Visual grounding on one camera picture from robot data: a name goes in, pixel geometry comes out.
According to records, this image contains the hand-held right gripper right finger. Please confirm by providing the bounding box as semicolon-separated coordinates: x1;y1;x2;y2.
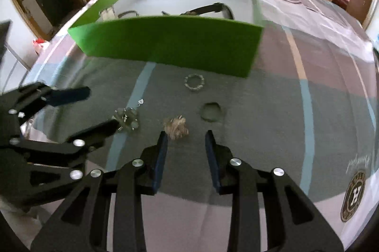
205;130;344;252

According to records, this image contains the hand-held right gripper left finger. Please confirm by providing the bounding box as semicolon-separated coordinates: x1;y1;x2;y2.
30;131;169;252

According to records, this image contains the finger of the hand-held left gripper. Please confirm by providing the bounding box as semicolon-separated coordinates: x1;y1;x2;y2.
10;119;121;164
9;82;91;120

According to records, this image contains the clear crystal charm bracelet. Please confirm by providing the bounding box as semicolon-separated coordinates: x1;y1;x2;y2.
114;98;146;132

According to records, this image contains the brown bead bracelet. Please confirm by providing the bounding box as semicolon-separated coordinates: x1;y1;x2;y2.
163;115;190;140

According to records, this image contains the silver bead bracelet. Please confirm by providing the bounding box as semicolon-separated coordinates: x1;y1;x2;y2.
183;73;206;92

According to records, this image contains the white wristwatch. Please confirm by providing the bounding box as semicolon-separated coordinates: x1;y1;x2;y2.
99;6;116;21

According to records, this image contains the green cardboard box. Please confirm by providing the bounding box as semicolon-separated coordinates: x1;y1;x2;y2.
68;0;265;78

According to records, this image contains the black wristwatch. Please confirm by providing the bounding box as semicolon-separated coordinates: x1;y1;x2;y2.
161;2;236;21

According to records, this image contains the red and white paper bag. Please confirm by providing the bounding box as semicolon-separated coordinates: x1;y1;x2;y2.
32;37;51;56

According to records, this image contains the plaid tablecloth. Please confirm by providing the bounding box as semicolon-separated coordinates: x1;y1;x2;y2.
18;0;379;252

